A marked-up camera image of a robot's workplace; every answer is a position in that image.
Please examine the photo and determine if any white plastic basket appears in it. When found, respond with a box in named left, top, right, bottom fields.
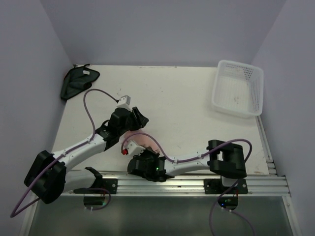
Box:
left=211, top=60, right=264, bottom=118

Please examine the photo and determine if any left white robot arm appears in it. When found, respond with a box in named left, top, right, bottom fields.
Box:
left=24, top=107, right=149, bottom=204

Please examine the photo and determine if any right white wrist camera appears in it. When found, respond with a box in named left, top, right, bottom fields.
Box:
left=122, top=140, right=145, bottom=156

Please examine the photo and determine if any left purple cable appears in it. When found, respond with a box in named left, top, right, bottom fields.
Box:
left=10, top=88, right=120, bottom=218

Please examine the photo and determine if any aluminium mounting rail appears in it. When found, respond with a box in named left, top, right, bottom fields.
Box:
left=59, top=172, right=288, bottom=197

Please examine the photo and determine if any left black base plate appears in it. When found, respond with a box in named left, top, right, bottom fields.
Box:
left=93, top=178, right=118, bottom=194

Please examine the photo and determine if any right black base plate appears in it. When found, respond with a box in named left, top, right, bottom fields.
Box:
left=203, top=178, right=249, bottom=194

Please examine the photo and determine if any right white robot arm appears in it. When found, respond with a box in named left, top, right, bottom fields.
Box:
left=123, top=140, right=247, bottom=193

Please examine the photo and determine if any pink towel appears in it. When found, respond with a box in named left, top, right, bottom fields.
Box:
left=122, top=129, right=161, bottom=153

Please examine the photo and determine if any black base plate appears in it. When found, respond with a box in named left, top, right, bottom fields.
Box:
left=93, top=178, right=118, bottom=194
left=203, top=178, right=249, bottom=194

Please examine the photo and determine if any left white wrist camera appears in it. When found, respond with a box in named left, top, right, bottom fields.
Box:
left=117, top=95, right=131, bottom=110

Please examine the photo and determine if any black cloth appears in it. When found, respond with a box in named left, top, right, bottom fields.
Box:
left=60, top=64, right=100, bottom=101

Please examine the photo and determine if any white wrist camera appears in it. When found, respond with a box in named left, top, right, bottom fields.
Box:
left=117, top=95, right=131, bottom=110
left=122, top=140, right=145, bottom=156

